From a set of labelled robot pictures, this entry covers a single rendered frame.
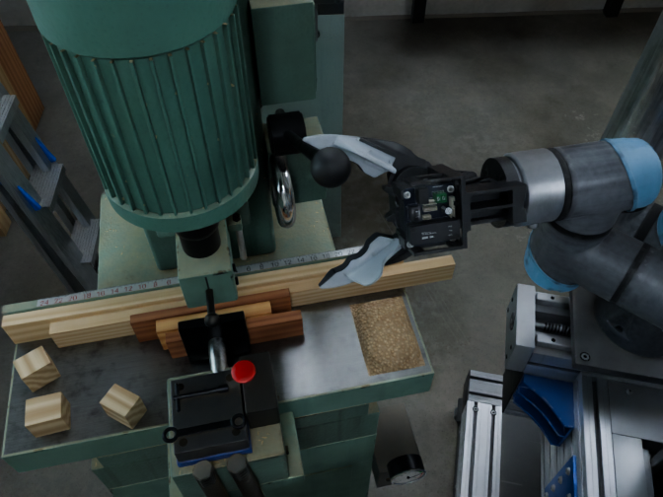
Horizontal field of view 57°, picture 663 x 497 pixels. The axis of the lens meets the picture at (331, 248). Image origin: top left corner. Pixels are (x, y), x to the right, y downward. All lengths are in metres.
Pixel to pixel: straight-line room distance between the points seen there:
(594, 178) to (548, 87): 2.39
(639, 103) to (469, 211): 0.39
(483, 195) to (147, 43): 0.33
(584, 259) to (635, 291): 0.06
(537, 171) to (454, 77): 2.37
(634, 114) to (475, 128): 1.83
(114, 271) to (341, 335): 0.47
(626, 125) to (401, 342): 0.43
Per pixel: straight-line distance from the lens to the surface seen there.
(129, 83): 0.56
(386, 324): 0.91
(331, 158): 0.51
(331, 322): 0.94
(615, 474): 1.12
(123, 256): 1.21
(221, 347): 0.87
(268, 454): 0.80
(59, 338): 0.99
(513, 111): 2.84
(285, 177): 0.90
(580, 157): 0.65
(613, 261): 0.72
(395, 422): 1.18
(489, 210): 0.61
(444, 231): 0.58
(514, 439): 1.67
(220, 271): 0.80
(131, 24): 0.52
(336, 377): 0.90
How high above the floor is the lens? 1.70
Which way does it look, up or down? 51 degrees down
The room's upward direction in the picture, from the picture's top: straight up
